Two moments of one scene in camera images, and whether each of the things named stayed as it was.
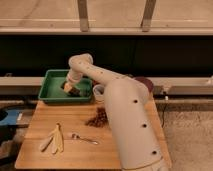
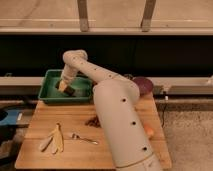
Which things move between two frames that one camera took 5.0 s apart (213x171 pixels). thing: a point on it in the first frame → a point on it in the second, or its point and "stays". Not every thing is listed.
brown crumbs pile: (100, 120) stays
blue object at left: (11, 118) stays
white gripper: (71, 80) → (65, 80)
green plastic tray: (50, 88) stays
